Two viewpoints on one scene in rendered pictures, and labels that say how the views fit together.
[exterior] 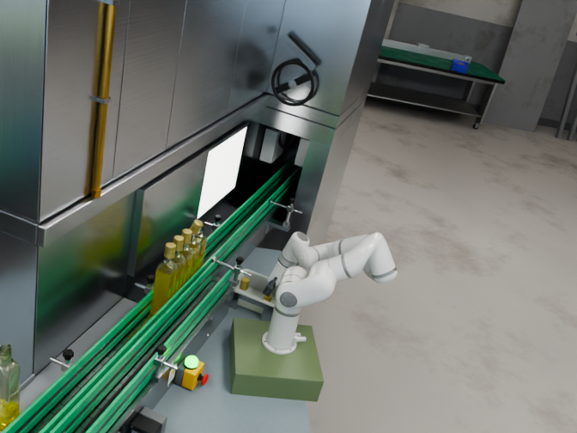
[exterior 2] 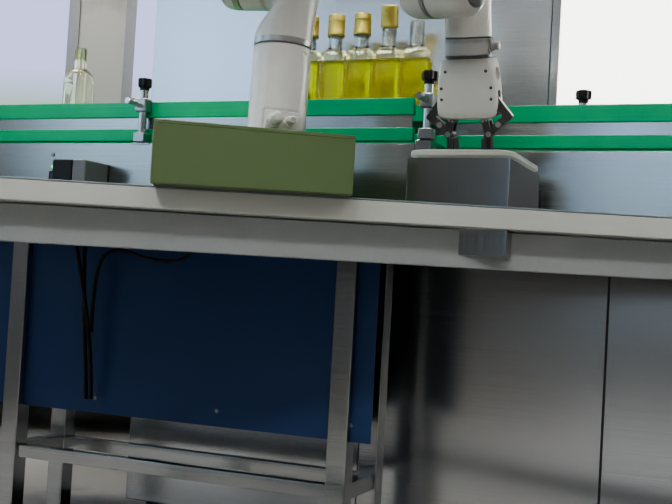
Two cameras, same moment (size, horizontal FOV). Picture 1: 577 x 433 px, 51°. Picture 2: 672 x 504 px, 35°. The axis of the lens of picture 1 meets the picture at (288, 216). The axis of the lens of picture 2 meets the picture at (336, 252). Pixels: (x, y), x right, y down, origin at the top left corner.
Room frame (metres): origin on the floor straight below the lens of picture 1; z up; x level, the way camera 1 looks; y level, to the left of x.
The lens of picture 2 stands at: (2.17, -1.78, 0.60)
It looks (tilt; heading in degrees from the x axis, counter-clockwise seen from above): 2 degrees up; 100
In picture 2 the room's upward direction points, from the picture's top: 3 degrees clockwise
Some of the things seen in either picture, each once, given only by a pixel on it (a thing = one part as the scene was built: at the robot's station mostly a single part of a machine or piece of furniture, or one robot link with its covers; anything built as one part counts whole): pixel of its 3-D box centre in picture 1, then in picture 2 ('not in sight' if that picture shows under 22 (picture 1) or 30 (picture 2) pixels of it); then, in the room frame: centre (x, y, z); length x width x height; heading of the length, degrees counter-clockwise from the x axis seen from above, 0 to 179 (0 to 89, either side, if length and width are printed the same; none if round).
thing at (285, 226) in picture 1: (282, 216); not in sight; (2.60, 0.03, 0.90); 0.17 x 0.05 x 0.23; 78
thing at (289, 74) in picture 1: (294, 82); not in sight; (2.81, 0.13, 1.49); 0.21 x 0.05 x 0.21; 78
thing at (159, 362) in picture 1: (166, 367); (136, 109); (1.38, 0.25, 0.94); 0.07 x 0.04 x 0.13; 78
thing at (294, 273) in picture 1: (292, 290); (281, 0); (1.74, -0.07, 1.08); 0.13 x 0.10 x 0.16; 176
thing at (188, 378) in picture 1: (190, 373); not in sight; (1.54, 0.19, 0.79); 0.07 x 0.07 x 0.07; 78
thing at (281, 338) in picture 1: (287, 326); (280, 94); (1.76, -0.09, 0.92); 0.16 x 0.13 x 0.15; 113
